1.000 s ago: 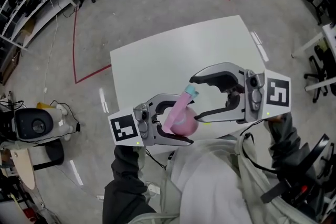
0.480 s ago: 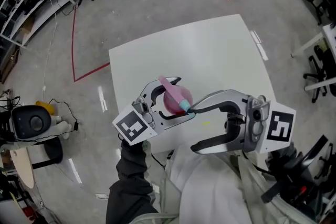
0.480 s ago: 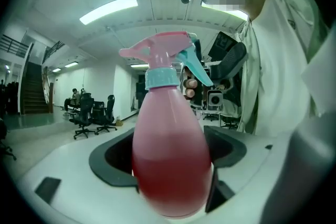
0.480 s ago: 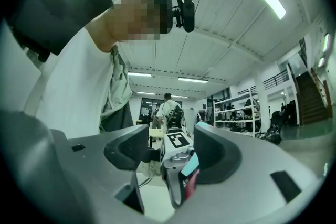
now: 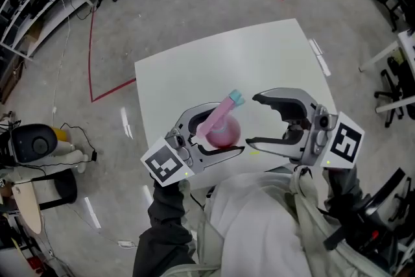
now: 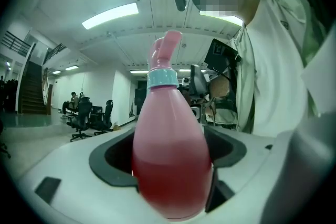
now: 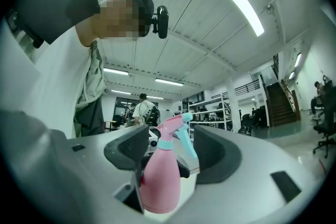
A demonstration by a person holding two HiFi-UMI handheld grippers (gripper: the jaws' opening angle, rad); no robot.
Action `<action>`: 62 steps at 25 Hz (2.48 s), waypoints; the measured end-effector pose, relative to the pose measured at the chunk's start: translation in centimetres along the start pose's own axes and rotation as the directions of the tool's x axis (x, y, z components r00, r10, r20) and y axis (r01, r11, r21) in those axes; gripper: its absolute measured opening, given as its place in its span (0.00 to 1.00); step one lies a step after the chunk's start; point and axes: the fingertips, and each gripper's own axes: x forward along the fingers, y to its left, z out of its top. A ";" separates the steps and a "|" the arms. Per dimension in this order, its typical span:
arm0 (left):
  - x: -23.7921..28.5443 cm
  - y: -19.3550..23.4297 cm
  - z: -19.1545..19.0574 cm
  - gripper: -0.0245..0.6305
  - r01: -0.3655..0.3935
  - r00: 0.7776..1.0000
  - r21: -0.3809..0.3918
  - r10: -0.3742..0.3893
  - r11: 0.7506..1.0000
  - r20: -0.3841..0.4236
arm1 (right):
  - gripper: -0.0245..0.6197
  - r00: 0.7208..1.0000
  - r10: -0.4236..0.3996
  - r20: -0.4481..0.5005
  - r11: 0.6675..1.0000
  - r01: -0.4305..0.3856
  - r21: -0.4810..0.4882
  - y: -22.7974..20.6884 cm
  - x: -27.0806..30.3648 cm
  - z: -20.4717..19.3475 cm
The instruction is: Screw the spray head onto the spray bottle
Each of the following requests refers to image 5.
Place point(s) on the white desk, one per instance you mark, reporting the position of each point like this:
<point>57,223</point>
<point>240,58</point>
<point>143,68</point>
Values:
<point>407,45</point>

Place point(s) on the white power strip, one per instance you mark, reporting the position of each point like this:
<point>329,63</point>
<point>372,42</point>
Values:
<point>127,244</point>

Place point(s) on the person's light hooded garment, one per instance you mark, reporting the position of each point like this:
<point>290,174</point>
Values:
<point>259,230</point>

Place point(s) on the white shelf unit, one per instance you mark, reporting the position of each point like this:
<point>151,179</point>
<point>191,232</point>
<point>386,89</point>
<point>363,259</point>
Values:
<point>39,9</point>

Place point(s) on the black round stool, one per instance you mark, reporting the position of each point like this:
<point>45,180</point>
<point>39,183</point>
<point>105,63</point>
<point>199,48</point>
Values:
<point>65,188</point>

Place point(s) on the light wooden board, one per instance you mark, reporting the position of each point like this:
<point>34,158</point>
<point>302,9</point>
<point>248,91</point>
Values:
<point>29,207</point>

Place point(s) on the person's left forearm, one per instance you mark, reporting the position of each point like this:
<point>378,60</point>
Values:
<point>165,224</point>

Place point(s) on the small yellow sticker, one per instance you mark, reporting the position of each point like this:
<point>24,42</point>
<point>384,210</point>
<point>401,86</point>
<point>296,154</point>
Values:
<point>254,153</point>

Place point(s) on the pink spray head teal nozzle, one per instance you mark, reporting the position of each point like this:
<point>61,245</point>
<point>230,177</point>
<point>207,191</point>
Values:
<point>218,113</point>

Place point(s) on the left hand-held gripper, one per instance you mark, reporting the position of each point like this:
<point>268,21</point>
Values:
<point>168,165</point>

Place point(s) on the pink spray bottle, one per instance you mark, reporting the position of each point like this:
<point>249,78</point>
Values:
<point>228,134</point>

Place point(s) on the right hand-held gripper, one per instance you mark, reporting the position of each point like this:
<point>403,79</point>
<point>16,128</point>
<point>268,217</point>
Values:
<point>345,142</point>

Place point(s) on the white and black robot head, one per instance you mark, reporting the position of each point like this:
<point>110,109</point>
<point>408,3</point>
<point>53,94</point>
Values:
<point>34,142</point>

